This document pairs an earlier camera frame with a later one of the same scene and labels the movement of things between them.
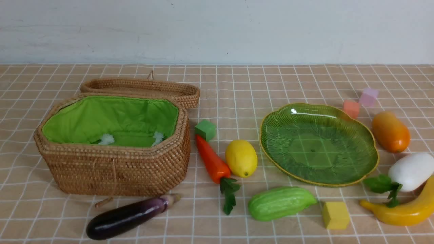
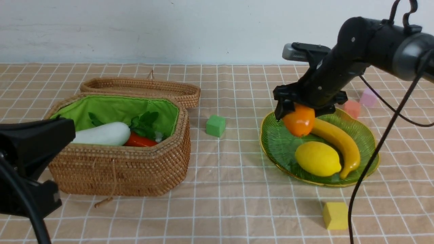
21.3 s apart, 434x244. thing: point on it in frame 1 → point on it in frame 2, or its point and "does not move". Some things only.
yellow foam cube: [336, 215] does not move
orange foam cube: [351, 108] does not move
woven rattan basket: [116, 145] does not move
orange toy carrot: [220, 173] → [142, 133]
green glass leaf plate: [318, 144] does not move
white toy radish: [408, 171] → [116, 134]
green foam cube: [205, 129] → [215, 125]
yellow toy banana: [412, 214] → [351, 156]
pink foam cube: [367, 97] does not move
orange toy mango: [391, 133] → [301, 122]
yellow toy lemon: [241, 158] → [317, 159]
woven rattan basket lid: [188, 94] does not move
